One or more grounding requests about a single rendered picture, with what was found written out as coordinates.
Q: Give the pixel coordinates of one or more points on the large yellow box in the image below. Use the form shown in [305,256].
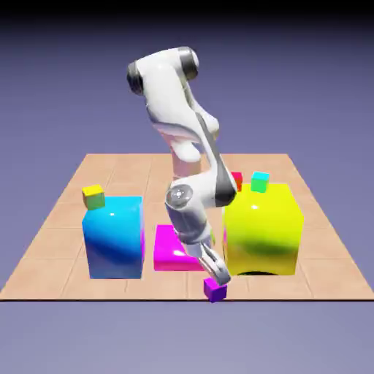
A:
[263,230]

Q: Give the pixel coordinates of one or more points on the small cyan cube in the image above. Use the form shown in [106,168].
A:
[259,181]

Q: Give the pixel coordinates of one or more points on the small red cube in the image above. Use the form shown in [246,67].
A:
[237,180]

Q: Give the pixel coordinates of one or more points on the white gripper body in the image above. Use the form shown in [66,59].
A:
[215,266]

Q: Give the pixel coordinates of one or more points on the small purple cube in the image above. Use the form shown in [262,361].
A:
[215,290]

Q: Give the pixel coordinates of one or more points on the large magenta box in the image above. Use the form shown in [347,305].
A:
[169,254]

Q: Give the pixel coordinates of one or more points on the large blue box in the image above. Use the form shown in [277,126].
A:
[114,236]

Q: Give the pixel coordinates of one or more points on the small yellow cube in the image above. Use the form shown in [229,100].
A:
[93,196]

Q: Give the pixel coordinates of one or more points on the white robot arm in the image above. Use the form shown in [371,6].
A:
[172,96]

